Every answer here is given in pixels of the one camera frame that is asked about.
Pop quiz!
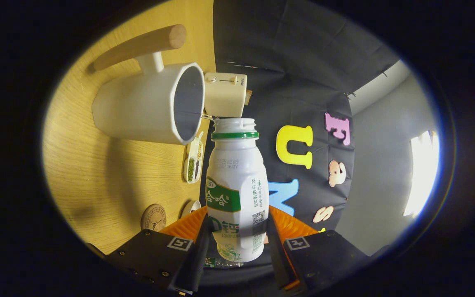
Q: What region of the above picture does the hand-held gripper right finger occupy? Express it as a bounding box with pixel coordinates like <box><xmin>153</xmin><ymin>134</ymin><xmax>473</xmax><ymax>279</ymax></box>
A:
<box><xmin>267</xmin><ymin>205</ymin><xmax>370</xmax><ymax>291</ymax></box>

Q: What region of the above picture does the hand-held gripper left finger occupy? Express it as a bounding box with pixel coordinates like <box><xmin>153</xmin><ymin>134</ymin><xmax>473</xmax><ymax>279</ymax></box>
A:
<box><xmin>106</xmin><ymin>206</ymin><xmax>211</xmax><ymax>295</ymax></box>

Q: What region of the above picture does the round cork coaster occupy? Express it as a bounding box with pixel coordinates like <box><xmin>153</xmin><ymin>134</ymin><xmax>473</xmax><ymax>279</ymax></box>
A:
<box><xmin>141</xmin><ymin>204</ymin><xmax>167</xmax><ymax>231</ymax></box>

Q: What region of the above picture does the white juice bottle green label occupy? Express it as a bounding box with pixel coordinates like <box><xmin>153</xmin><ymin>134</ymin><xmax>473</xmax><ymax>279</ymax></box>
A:
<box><xmin>205</xmin><ymin>118</ymin><xmax>270</xmax><ymax>263</ymax></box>

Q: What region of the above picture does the white cup with wooden handle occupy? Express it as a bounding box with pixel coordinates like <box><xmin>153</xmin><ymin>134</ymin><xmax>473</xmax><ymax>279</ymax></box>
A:
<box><xmin>92</xmin><ymin>24</ymin><xmax>206</xmax><ymax>145</ymax></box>

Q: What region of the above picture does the clear plastic water bottle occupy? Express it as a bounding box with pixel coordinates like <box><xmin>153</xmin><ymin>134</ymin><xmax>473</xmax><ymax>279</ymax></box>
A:
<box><xmin>204</xmin><ymin>256</ymin><xmax>244</xmax><ymax>269</ymax></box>

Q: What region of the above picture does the white round plate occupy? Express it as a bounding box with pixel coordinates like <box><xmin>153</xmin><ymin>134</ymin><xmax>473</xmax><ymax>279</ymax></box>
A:
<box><xmin>180</xmin><ymin>200</ymin><xmax>202</xmax><ymax>219</ymax></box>

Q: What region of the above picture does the white divided dish with beans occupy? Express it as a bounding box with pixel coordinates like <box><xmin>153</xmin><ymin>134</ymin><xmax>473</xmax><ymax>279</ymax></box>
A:
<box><xmin>183</xmin><ymin>131</ymin><xmax>204</xmax><ymax>184</ymax></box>

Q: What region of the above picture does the wooden table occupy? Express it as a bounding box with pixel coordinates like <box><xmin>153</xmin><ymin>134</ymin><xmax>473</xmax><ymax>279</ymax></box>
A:
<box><xmin>42</xmin><ymin>0</ymin><xmax>216</xmax><ymax>255</ymax></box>

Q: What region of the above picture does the bright ceiling light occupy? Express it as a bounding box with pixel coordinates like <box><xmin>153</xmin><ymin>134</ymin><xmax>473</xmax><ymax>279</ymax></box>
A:
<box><xmin>403</xmin><ymin>130</ymin><xmax>440</xmax><ymax>218</ymax></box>

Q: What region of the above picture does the cream toaster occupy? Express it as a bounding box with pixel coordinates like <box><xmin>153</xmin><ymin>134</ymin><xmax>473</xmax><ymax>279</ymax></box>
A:
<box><xmin>203</xmin><ymin>73</ymin><xmax>248</xmax><ymax>118</ymax></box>

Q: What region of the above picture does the black backdrop cloth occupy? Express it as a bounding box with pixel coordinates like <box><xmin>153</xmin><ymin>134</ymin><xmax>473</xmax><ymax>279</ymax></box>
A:
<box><xmin>200</xmin><ymin>0</ymin><xmax>401</xmax><ymax>289</ymax></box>

